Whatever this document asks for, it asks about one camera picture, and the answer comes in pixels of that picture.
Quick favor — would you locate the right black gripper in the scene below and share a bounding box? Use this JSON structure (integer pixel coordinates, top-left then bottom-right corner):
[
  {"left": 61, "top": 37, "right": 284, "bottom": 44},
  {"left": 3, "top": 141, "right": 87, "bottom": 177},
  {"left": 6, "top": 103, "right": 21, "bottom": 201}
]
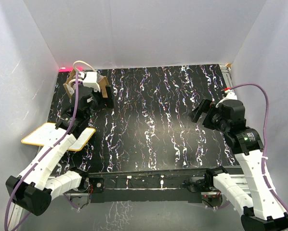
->
[{"left": 188, "top": 98, "right": 229, "bottom": 133}]

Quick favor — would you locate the brown canvas tote bag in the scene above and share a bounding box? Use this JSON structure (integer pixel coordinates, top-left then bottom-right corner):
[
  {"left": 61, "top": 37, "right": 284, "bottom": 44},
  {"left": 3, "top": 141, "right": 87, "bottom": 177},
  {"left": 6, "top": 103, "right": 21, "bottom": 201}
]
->
[{"left": 63, "top": 60, "right": 110, "bottom": 99}]

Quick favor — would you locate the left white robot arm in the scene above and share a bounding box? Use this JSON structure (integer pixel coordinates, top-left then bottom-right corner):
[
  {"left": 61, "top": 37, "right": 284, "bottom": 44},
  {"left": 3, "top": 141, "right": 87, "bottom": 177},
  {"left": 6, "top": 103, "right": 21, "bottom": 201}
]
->
[{"left": 5, "top": 85, "right": 114, "bottom": 216}]

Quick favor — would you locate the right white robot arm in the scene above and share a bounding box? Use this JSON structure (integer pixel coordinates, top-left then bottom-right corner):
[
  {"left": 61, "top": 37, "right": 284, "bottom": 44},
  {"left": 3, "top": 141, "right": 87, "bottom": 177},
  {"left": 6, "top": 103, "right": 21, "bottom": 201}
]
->
[{"left": 189, "top": 99, "right": 288, "bottom": 231}]

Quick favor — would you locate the pink tape strip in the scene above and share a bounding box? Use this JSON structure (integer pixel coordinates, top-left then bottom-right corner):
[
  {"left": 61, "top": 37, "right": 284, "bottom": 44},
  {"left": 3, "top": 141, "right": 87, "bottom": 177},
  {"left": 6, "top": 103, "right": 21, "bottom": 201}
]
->
[{"left": 59, "top": 66, "right": 83, "bottom": 72}]

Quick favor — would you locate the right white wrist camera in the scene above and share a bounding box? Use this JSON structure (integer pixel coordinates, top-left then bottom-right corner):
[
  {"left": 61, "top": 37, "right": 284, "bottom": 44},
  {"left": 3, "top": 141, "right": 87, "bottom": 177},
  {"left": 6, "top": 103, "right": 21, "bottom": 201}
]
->
[{"left": 215, "top": 88, "right": 237, "bottom": 108}]

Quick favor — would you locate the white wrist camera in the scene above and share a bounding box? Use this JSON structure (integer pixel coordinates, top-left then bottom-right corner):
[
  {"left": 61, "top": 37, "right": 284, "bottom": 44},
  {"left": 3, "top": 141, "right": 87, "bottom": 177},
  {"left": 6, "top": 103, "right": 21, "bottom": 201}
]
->
[
  {"left": 215, "top": 88, "right": 237, "bottom": 108},
  {"left": 82, "top": 72, "right": 101, "bottom": 92}
]

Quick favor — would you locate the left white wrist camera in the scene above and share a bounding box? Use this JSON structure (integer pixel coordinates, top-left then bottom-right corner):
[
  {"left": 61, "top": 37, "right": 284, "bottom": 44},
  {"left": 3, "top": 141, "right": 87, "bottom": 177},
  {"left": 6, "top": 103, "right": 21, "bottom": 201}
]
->
[{"left": 82, "top": 72, "right": 101, "bottom": 92}]

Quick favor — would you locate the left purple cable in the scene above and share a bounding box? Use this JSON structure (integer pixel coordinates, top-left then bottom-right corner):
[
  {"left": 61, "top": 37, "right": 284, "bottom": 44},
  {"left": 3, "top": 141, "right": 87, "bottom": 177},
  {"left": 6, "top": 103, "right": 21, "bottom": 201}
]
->
[{"left": 3, "top": 71, "right": 86, "bottom": 231}]

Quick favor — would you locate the aluminium frame rail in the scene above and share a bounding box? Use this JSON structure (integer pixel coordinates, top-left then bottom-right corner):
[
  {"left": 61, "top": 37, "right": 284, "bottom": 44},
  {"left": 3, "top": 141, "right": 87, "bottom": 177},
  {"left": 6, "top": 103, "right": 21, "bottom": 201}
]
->
[{"left": 219, "top": 64, "right": 233, "bottom": 88}]

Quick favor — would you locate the small whiteboard yellow frame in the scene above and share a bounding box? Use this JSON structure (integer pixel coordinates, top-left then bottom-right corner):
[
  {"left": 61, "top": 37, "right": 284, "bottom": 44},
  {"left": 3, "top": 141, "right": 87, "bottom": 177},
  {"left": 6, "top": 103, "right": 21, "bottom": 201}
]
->
[{"left": 21, "top": 123, "right": 96, "bottom": 152}]

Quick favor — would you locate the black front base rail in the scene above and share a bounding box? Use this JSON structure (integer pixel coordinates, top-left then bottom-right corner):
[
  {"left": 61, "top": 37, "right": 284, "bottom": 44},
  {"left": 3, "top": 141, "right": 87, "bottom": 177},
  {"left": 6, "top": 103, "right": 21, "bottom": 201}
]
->
[{"left": 89, "top": 168, "right": 222, "bottom": 203}]

